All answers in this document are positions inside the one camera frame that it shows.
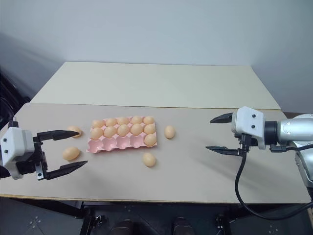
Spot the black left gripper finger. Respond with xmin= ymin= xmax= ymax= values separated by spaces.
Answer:
xmin=46 ymin=160 xmax=89 ymax=181
xmin=33 ymin=129 xmax=82 ymax=144

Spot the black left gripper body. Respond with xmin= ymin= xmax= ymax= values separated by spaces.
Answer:
xmin=16 ymin=137 xmax=49 ymax=182

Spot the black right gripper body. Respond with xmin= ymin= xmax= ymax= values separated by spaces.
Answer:
xmin=234 ymin=133 xmax=258 ymax=156

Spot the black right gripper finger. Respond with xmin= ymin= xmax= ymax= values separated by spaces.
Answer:
xmin=205 ymin=145 xmax=240 ymax=156
xmin=209 ymin=112 xmax=235 ymax=124

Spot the pink egg tray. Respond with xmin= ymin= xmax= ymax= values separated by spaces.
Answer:
xmin=86 ymin=117 xmax=158 ymax=155

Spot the black equipment beside table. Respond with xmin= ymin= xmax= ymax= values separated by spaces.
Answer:
xmin=0 ymin=70 xmax=31 ymax=123

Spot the dark rounded shape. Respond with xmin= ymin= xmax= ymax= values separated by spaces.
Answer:
xmin=173 ymin=216 xmax=190 ymax=235
xmin=114 ymin=219 xmax=134 ymax=235

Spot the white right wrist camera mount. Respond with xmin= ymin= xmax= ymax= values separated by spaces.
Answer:
xmin=231 ymin=106 xmax=266 ymax=150

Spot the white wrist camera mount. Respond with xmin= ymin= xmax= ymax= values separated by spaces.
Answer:
xmin=0 ymin=127 xmax=34 ymax=181
xmin=231 ymin=106 xmax=266 ymax=150

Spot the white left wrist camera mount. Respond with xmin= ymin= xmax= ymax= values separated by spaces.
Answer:
xmin=0 ymin=127 xmax=34 ymax=181

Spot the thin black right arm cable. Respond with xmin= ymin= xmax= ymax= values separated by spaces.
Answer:
xmin=269 ymin=144 xmax=313 ymax=153

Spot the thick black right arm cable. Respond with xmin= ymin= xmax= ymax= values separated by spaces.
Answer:
xmin=234 ymin=137 xmax=313 ymax=219

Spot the black table frame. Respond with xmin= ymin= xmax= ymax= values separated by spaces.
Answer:
xmin=23 ymin=198 xmax=247 ymax=235

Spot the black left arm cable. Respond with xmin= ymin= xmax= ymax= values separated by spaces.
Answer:
xmin=0 ymin=96 xmax=19 ymax=128

